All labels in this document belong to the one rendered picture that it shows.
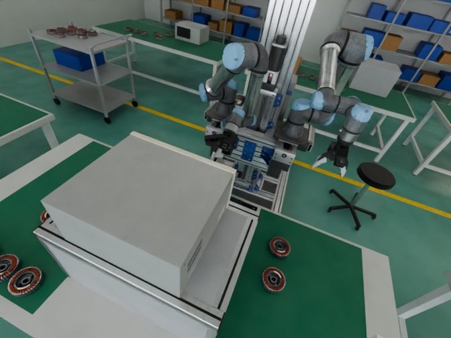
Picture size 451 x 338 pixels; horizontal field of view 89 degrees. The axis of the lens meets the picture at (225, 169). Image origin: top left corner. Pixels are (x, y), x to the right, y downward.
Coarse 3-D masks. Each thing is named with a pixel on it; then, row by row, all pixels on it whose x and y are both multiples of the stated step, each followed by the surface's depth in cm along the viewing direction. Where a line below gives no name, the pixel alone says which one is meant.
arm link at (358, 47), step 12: (348, 36) 112; (360, 36) 112; (348, 48) 114; (360, 48) 113; (348, 60) 118; (360, 60) 118; (336, 72) 127; (348, 72) 123; (336, 84) 129; (312, 120) 147; (324, 120) 145
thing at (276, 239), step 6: (270, 240) 125; (276, 240) 125; (282, 240) 126; (270, 246) 122; (276, 246) 124; (282, 246) 124; (288, 246) 123; (270, 252) 122; (276, 252) 120; (282, 252) 120; (288, 252) 121; (282, 258) 121
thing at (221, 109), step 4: (220, 100) 159; (220, 104) 160; (224, 104) 159; (228, 104) 159; (232, 104) 160; (216, 108) 165; (220, 108) 161; (224, 108) 160; (228, 108) 160; (232, 108) 162; (216, 112) 165; (220, 112) 162; (224, 112) 161; (228, 112) 162; (224, 116) 163
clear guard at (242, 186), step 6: (234, 180) 114; (240, 180) 115; (246, 180) 115; (234, 186) 111; (240, 186) 112; (246, 186) 112; (234, 192) 108; (240, 192) 109; (246, 192) 109; (234, 198) 106; (240, 198) 106; (240, 204) 104
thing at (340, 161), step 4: (340, 144) 102; (336, 148) 104; (340, 148) 101; (344, 148) 101; (348, 148) 101; (336, 152) 102; (340, 152) 101; (344, 152) 101; (336, 156) 100; (340, 156) 100; (344, 156) 100; (336, 160) 99; (340, 160) 99; (344, 160) 99; (336, 164) 99; (340, 164) 99; (344, 164) 98
